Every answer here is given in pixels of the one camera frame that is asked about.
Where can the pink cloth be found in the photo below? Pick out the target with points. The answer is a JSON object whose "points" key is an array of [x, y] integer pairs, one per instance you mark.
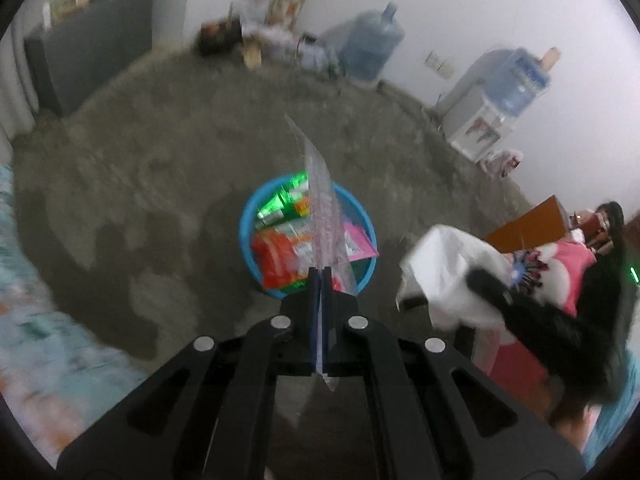
{"points": [[565, 270]]}

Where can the blue mesh wastebasket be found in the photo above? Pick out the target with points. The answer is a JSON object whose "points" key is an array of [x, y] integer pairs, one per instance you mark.
{"points": [[350, 200]]}

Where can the red snack packet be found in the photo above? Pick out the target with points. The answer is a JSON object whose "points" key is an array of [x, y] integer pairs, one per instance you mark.
{"points": [[280, 255]]}

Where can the blue dispenser water bottle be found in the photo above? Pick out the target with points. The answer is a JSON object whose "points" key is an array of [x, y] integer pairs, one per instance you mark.
{"points": [[517, 82]]}

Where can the transparent plastic wrapper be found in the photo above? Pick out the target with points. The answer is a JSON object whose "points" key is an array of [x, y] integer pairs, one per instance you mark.
{"points": [[320, 200]]}

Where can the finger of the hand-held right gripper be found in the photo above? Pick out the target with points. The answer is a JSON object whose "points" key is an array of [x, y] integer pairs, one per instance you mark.
{"points": [[487, 285]]}

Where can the pink white plastic bag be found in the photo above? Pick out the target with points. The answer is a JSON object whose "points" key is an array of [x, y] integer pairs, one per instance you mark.
{"points": [[502, 162]]}

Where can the black bag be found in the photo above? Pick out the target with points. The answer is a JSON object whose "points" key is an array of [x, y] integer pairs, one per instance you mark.
{"points": [[220, 37]]}

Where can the green snack packet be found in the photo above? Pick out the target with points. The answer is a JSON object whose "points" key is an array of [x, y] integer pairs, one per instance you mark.
{"points": [[282, 205]]}

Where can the large blue water jug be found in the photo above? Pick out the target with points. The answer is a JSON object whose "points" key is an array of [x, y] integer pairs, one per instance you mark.
{"points": [[372, 42]]}

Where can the wall socket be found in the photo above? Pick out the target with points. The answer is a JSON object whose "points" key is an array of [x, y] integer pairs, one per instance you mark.
{"points": [[438, 64]]}

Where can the small white bottle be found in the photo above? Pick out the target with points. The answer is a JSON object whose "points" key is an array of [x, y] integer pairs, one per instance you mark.
{"points": [[46, 14]]}

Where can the white water dispenser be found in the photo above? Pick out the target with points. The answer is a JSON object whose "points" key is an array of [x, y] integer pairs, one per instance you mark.
{"points": [[470, 115]]}

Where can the orange wooden board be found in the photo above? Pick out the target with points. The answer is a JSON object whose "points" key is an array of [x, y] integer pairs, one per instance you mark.
{"points": [[535, 225]]}

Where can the pile of white plastic bags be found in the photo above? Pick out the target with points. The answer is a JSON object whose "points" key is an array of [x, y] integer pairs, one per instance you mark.
{"points": [[300, 47]]}

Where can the cardboard piece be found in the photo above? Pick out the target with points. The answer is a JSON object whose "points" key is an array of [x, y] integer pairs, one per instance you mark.
{"points": [[252, 55]]}

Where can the pink snack packet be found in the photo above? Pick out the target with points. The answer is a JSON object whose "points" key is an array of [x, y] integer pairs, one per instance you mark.
{"points": [[357, 242]]}

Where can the person's right forearm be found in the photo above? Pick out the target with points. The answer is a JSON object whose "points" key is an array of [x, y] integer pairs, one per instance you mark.
{"points": [[607, 425]]}

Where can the multicoloured patterned cloth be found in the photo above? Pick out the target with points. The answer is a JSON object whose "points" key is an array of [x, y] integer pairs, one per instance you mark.
{"points": [[529, 267]]}

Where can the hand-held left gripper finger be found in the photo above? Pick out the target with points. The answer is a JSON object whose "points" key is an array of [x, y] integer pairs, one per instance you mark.
{"points": [[314, 310], [326, 310]]}

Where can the floral blanket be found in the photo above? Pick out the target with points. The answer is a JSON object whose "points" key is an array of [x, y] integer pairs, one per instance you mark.
{"points": [[50, 335]]}

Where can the grey cabinet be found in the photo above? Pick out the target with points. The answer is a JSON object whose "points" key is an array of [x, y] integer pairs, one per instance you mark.
{"points": [[95, 55]]}

